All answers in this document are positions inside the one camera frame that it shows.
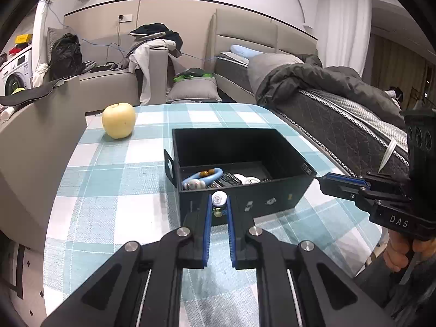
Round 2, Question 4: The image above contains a silver metal watch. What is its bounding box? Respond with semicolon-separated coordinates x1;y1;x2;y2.
208;172;242;188

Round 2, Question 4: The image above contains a beige side cabinet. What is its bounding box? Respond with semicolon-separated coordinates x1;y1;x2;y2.
1;77;86;252

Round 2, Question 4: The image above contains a yellow apple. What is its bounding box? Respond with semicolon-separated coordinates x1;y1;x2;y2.
102;103;136;140

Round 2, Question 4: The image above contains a right hand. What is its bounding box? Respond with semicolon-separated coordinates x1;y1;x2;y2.
383;230;435;273

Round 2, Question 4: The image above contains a black hanger on cabinet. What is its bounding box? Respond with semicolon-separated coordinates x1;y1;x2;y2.
0;76;79;107

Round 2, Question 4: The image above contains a black backpack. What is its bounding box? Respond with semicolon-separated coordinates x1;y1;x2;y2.
49;33;84;80

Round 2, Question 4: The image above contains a grey pillow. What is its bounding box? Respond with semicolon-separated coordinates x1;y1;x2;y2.
247;53;303;94

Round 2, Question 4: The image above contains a blue cartoon bracelet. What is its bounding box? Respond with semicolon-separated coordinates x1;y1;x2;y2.
181;167;225;190

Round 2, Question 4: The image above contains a bed with dark mattress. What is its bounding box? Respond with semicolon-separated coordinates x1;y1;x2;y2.
206;8;409;177

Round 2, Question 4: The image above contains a blue cable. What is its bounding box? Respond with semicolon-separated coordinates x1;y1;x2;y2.
44;0;219;63

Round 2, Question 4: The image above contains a grey sofa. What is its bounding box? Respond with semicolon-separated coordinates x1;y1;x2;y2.
46;26;172;113

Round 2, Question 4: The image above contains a white wall socket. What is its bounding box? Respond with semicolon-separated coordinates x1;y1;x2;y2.
118;14;133;23

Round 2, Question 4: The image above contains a pile of clothes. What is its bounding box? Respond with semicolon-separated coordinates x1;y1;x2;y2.
126;23;183;105

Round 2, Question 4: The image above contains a grey floor cushion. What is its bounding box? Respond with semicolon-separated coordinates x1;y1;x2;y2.
166;77;222;103

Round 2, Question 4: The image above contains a black open box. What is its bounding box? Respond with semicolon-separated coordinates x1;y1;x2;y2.
164;128;316;219

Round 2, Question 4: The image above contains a yellow white earring charm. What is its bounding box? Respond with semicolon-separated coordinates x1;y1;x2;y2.
211;190;228;218

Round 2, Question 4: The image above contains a white round brooch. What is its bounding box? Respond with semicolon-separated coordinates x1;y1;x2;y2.
234;174;261;185

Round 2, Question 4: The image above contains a green black item on cushion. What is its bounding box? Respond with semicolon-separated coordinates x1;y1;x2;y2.
173;67;214;83

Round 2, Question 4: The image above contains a white washing machine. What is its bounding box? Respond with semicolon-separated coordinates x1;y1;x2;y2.
1;46;32;96

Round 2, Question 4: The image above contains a light blue pillow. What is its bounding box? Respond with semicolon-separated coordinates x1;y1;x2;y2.
230;44;262;59

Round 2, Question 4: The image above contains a dark green jacket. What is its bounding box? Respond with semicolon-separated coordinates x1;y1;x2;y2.
255;55;406;129

